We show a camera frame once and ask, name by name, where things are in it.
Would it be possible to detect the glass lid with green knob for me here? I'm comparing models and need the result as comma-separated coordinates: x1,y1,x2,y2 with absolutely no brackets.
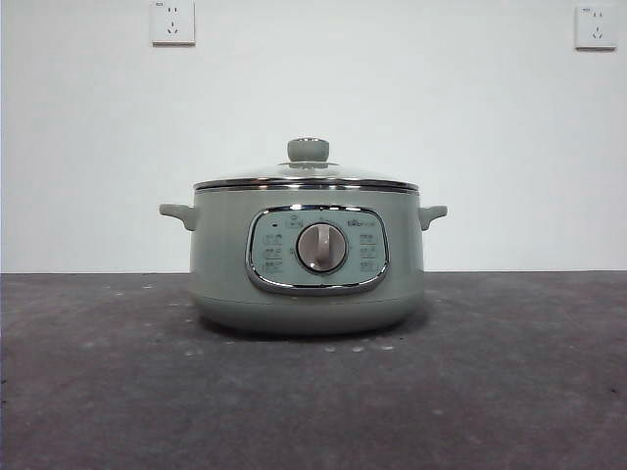
192,137,421,192

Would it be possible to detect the sage green electric cooking pot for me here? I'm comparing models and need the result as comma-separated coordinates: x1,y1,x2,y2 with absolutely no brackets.
158,183,448,337

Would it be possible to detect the white wall socket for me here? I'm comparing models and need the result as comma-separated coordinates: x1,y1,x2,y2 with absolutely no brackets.
150,0,196,48
574,3,618,51

